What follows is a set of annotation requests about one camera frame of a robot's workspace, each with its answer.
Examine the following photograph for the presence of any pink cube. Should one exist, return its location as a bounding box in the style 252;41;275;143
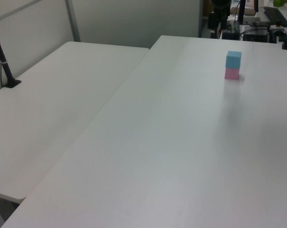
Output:
224;67;240;80

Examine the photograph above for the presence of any small black adapter box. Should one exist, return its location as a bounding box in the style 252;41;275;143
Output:
222;32;239;40

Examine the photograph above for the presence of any blue cube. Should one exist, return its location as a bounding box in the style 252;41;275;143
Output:
225;50;242;69

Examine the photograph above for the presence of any white side table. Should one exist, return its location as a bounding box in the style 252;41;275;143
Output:
0;41;150;204

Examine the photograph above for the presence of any black keyboard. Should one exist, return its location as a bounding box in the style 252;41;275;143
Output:
263;6;287;27

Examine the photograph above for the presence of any grey partition post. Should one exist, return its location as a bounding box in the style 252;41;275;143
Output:
64;0;81;43
197;0;204;38

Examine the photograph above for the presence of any brown cardboard box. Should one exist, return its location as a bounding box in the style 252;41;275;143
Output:
230;7;256;17

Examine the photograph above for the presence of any black camera mount rig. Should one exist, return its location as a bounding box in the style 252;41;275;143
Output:
207;0;231;40

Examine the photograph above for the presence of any black electronics box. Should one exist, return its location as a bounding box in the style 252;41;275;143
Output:
242;21;270;43

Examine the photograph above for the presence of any black vertical pole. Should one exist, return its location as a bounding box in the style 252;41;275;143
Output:
237;0;248;26

